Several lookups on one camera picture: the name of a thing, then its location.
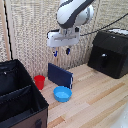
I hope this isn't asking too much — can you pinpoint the red plastic cup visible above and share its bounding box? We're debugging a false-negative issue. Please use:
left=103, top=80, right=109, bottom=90
left=33, top=74, right=46, bottom=91

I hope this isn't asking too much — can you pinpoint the blue plastic bowl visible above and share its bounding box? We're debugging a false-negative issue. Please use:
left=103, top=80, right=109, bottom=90
left=53, top=85, right=73, bottom=103

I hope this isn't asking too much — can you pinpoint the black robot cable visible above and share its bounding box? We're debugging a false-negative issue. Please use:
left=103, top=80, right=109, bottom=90
left=79, top=12, right=128, bottom=37

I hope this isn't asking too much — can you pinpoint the dark blue book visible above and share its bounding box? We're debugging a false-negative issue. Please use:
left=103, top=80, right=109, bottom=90
left=47, top=62, right=74, bottom=90

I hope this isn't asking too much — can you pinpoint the black paper shredder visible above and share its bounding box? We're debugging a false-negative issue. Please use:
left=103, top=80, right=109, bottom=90
left=87, top=28, right=128, bottom=80

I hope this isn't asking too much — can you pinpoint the black fabric storage box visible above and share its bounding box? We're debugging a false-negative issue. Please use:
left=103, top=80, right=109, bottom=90
left=0, top=59, right=50, bottom=128

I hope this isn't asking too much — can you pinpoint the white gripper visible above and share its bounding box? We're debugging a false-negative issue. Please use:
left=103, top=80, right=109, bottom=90
left=46, top=27, right=81, bottom=58

